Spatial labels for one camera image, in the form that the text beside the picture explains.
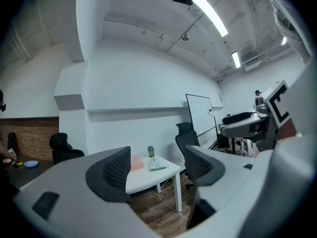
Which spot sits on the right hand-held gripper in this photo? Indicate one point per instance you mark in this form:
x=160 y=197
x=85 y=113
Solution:
x=277 y=100

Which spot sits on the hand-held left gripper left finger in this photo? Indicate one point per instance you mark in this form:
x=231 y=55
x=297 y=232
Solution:
x=74 y=182

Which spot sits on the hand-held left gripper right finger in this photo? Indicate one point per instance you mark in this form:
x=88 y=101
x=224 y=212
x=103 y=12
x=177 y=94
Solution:
x=235 y=182

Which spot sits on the white printed pouch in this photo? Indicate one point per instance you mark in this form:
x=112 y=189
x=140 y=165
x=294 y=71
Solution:
x=156 y=165

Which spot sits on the person's right forearm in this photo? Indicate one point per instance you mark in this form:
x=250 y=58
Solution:
x=288 y=130

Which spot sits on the whiteboard on stand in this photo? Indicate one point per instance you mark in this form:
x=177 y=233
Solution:
x=200 y=115

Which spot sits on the black desk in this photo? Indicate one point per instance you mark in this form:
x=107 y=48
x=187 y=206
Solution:
x=29 y=176

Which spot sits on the blue round dish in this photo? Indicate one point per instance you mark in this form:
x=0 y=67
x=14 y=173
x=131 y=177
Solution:
x=31 y=163

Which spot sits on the white air conditioner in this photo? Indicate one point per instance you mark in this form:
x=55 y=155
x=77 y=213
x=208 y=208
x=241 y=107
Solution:
x=252 y=65

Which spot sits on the small yellow object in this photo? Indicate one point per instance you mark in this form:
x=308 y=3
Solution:
x=17 y=163

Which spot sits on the long ceiling light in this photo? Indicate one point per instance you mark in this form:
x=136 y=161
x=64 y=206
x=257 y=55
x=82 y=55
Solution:
x=235 y=59
x=283 y=40
x=210 y=15

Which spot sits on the green lidded bottle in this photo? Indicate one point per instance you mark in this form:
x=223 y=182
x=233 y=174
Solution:
x=150 y=152

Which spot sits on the ceiling dome sensor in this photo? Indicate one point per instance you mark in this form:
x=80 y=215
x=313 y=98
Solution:
x=185 y=37

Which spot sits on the person's white t-shirt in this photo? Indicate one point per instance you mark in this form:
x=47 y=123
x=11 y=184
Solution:
x=284 y=14

